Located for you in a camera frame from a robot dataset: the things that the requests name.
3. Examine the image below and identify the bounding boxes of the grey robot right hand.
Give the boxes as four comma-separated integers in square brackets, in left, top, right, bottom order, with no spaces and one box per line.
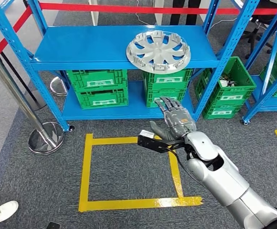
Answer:
[149,96,197,142]

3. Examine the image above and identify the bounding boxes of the silver plastic wheel hubcap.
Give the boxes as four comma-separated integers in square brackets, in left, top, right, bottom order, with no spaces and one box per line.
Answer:
[126,30,191,74]

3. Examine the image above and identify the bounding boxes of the blue metal shelf rack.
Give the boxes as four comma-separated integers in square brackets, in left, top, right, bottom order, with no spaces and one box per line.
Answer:
[0,0,261,133]
[241,0,277,125]

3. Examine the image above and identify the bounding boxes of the person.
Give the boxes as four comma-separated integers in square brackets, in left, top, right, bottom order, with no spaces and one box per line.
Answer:
[170,0,201,26]

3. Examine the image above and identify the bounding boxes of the long red barrier belt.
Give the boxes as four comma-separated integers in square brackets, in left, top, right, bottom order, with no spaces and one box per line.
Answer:
[39,2,277,16]

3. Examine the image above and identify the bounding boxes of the black office chair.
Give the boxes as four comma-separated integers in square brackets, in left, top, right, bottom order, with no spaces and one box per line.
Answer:
[240,0,277,59]

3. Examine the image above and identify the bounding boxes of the white table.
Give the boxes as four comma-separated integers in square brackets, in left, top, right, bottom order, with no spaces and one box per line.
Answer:
[88,0,164,27]

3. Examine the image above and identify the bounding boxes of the short red barrier belt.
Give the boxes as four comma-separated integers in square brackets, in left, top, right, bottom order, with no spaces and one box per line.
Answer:
[0,7,33,55]

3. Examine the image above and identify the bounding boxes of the person's foot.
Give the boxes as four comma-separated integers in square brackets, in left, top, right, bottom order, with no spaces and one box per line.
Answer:
[0,200,19,229]

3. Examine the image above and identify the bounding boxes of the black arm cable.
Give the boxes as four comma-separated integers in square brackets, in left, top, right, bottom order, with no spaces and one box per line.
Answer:
[168,148,201,187]

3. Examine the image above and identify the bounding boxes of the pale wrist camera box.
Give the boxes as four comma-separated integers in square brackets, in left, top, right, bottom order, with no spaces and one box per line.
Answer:
[138,129,185,155]

